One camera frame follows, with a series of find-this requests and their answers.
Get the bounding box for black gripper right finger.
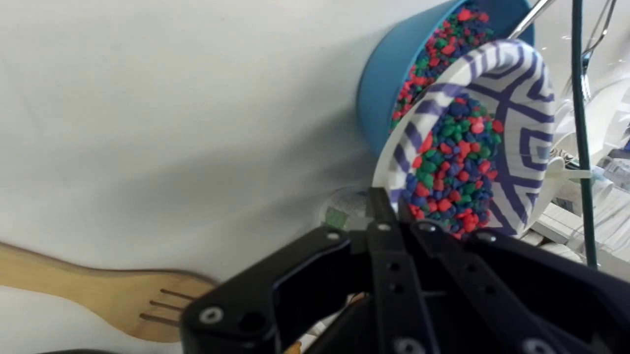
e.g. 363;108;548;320
398;202;591;354

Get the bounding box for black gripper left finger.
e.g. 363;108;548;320
367;187;440;354

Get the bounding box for patterned paper bowl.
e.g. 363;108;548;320
373;39;554;238

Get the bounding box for blue bowl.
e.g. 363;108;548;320
357;0;530;155

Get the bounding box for wooden slotted spatula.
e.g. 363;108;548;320
0;244;215;342

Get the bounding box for black power cable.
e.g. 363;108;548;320
569;0;601;271

